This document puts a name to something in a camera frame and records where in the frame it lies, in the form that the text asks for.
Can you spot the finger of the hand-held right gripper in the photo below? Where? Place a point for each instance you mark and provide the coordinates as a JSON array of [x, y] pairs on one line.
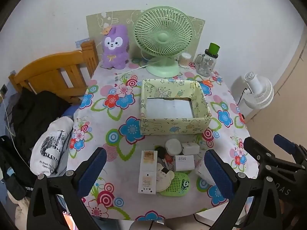
[[257, 151], [285, 143]]

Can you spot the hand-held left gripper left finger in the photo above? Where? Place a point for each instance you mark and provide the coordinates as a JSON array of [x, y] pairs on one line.
[[92, 170]]

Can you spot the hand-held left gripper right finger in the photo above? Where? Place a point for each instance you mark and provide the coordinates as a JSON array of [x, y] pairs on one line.
[[219, 175]]

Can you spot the large white cube charger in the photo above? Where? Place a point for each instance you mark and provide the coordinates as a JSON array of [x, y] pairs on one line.
[[200, 171]]

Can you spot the white charger brick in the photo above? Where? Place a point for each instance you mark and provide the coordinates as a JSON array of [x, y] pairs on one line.
[[184, 163]]

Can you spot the small white cube charger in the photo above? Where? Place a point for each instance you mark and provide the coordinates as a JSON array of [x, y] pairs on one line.
[[190, 148]]

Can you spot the green round perforated case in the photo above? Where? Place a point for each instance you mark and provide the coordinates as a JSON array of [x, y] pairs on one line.
[[178, 184]]

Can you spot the white round device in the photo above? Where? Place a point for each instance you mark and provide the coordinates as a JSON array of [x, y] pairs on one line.
[[173, 147]]

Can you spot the white power strip box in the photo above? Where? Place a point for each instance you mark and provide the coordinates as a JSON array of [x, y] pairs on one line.
[[147, 172]]

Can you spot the cream bear-ear round mirror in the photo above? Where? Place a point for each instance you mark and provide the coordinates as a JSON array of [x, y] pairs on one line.
[[164, 181]]

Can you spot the black key fob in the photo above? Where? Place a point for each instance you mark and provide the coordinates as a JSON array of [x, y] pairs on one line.
[[161, 152]]

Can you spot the yellow printed storage box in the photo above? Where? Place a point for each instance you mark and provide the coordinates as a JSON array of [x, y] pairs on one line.
[[172, 125]]

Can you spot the floral tablecloth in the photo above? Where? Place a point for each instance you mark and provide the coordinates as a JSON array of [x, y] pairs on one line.
[[115, 163]]

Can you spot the white printed tote bag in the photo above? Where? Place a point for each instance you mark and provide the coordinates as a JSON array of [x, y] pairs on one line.
[[50, 148]]

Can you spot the white floor fan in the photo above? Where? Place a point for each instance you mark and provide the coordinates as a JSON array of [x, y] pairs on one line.
[[261, 93]]

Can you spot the blue cloth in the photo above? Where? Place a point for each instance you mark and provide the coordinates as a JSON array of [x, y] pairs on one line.
[[69, 112]]

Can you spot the beige wooden door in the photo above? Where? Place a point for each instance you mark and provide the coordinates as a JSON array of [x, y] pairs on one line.
[[287, 81]]

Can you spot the black jacket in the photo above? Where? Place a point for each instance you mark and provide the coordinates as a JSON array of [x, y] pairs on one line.
[[36, 115]]

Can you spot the black backpack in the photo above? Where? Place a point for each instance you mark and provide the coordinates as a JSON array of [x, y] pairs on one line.
[[12, 172]]

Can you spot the glass mug jar green lid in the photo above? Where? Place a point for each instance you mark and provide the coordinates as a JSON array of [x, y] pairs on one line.
[[206, 63]]

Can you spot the purple plush rabbit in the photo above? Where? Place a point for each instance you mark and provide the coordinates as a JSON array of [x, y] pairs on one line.
[[115, 57]]

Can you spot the cotton swab container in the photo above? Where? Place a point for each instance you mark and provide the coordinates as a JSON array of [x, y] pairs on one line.
[[185, 61]]

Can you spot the blue patterned tape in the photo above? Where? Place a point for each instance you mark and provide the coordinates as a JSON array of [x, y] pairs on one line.
[[81, 42]]

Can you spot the green desk fan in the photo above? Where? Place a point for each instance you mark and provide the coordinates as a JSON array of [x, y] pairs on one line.
[[163, 38]]

